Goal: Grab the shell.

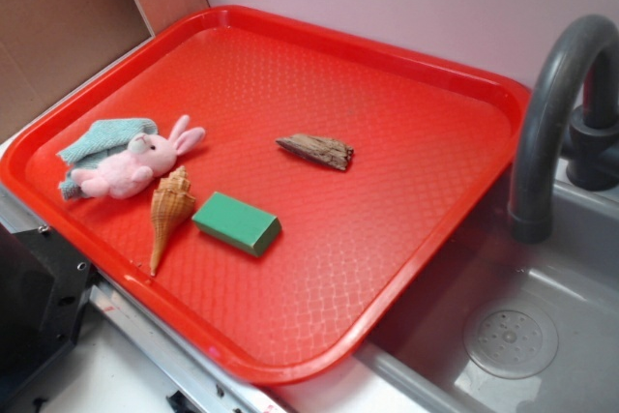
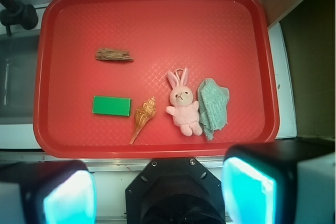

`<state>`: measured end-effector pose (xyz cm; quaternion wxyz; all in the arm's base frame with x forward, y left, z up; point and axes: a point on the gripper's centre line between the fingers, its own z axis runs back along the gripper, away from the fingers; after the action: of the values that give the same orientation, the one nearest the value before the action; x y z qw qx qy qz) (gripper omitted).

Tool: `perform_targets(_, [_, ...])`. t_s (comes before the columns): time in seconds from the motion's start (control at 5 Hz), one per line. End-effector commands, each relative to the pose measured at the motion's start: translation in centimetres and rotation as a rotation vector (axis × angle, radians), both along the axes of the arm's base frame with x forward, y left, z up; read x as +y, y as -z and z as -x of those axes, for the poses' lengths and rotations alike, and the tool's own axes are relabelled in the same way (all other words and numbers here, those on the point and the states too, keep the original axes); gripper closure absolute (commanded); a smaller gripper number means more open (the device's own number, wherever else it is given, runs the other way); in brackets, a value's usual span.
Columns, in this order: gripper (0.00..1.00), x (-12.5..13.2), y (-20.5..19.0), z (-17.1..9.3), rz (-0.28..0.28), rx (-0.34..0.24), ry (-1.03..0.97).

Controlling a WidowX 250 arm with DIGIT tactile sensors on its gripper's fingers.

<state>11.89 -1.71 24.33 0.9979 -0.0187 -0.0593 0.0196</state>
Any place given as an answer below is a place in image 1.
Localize orange spiral sea shell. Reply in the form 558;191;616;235
150;166;196;276

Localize brown wood piece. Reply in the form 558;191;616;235
276;133;354;171

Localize green rectangular block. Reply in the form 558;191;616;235
192;192;281;257

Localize red plastic tray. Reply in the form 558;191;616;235
1;6;529;385

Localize pink plush bunny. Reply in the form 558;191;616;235
70;115;206;199

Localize light blue cloth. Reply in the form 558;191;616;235
57;118;159;200

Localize grey plastic sink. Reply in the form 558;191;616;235
358;176;618;412

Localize sink drain strainer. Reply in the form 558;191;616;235
462;301;559;379

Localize grey curved faucet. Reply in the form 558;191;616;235
508;15;618;244

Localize brown cardboard panel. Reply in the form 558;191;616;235
1;0;208;140

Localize black metal bracket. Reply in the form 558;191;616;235
1;227;94;411

